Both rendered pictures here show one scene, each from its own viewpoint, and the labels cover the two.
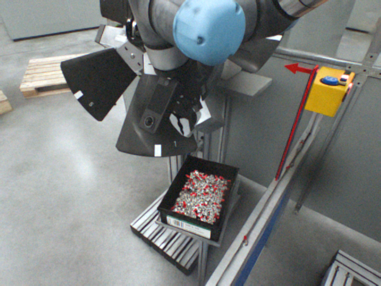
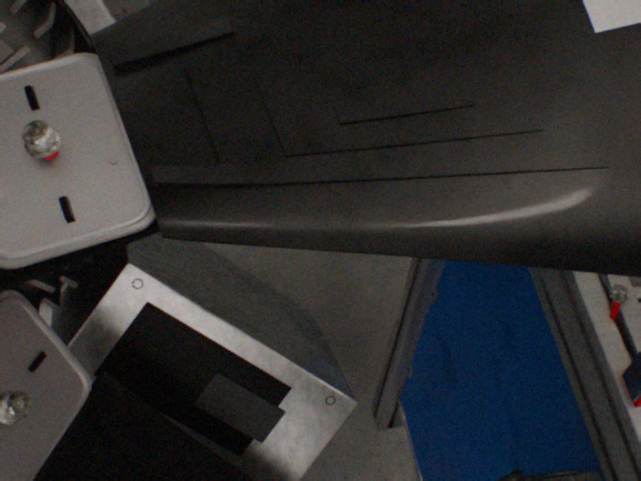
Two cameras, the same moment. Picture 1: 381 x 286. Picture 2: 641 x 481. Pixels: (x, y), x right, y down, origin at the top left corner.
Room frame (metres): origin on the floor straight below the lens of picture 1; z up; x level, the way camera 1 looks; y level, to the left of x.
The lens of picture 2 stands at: (0.47, 0.15, 1.55)
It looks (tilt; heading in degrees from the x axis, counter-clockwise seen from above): 59 degrees down; 305
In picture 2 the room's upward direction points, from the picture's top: 7 degrees clockwise
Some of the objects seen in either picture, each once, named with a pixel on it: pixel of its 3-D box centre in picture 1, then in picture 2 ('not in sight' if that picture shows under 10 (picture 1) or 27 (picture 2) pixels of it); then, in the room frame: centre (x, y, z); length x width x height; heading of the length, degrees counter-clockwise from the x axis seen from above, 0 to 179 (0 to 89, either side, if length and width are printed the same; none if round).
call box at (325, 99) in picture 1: (326, 92); not in sight; (0.70, -0.44, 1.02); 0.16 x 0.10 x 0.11; 143
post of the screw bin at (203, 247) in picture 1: (203, 249); not in sight; (0.49, -0.05, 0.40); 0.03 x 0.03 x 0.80; 68
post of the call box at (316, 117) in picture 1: (316, 118); not in sight; (0.70, -0.44, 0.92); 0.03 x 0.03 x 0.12; 53
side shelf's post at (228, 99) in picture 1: (223, 143); not in sight; (1.19, -0.21, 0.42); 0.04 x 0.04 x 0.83; 53
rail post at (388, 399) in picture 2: (282, 204); (423, 296); (0.73, -0.46, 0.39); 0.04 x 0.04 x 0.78; 53
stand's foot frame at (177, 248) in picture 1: (188, 212); not in sight; (0.92, 0.01, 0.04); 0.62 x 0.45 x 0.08; 143
